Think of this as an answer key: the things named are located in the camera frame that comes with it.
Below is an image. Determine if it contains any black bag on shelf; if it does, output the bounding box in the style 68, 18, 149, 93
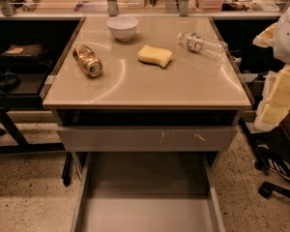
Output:
0, 44, 45, 69

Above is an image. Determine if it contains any crushed gold soda can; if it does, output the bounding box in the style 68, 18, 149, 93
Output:
72, 44, 102, 77

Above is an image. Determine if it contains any yellow sponge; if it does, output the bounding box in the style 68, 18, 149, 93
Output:
137, 45, 173, 68

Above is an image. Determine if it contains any beige drawer cabinet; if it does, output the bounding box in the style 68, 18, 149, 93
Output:
42, 14, 253, 153

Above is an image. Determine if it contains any seated person's leg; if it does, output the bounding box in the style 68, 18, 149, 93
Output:
269, 111, 290, 165

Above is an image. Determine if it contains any closed top drawer front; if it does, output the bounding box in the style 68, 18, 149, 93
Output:
57, 126, 237, 152

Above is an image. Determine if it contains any clear plastic water bottle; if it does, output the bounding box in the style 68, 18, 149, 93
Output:
177, 32, 228, 59

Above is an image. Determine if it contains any open middle drawer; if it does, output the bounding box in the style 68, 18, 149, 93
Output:
69, 153, 226, 232

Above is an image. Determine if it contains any white ceramic bowl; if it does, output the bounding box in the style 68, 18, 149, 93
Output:
106, 15, 138, 42

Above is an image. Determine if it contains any dark side table frame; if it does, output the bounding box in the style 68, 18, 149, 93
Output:
0, 17, 83, 154

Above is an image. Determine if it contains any black and white sneaker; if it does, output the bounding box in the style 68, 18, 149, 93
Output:
268, 159, 290, 182

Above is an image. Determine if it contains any black office chair base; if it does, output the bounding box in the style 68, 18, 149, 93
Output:
239, 118, 290, 199

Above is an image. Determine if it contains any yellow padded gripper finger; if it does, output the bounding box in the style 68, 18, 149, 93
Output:
254, 65, 290, 131
252, 22, 276, 48

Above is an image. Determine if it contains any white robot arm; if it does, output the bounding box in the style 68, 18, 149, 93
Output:
252, 6, 290, 131

